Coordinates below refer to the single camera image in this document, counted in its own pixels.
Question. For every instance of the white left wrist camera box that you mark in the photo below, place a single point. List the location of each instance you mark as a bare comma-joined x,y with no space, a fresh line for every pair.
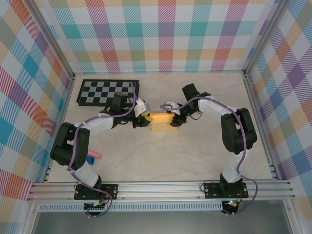
142,106

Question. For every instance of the wide aluminium base rail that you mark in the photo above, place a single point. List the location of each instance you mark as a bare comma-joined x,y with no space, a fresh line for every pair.
158,190

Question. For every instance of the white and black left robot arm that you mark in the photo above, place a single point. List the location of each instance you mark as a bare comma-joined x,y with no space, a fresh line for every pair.
61,146

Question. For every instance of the yellow paper box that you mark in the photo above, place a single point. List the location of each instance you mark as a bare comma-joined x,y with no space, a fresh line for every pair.
163,124

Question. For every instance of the aluminium frame post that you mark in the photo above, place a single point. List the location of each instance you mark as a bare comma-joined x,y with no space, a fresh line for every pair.
56,41
264,36

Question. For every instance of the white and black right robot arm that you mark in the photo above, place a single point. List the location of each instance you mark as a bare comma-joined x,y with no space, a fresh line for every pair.
231,134

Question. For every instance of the black grey chessboard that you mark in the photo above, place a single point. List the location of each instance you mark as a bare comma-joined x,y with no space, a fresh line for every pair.
102,93

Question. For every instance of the grey metal panel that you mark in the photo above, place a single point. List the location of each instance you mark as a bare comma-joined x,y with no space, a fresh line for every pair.
158,224

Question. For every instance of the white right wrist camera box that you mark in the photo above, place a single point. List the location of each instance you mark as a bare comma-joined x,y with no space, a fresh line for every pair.
173,107

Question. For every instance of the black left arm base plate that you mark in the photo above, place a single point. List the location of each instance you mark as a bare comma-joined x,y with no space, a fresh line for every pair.
109,191

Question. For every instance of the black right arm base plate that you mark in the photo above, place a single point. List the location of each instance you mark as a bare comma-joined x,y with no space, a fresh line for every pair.
212,191

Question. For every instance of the small blue block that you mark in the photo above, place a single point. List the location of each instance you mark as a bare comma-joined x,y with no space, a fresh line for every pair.
90,161

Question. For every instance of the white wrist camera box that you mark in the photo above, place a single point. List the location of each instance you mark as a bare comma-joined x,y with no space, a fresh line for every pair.
142,106
173,107

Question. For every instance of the pink toy microphone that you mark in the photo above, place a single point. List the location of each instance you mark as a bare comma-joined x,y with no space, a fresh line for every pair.
95,154

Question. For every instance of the small green circuit board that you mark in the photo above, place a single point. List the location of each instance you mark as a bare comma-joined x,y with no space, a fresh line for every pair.
231,204
95,205

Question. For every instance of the aluminium side rail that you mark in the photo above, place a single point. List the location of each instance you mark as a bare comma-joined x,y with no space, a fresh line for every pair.
256,109
66,107

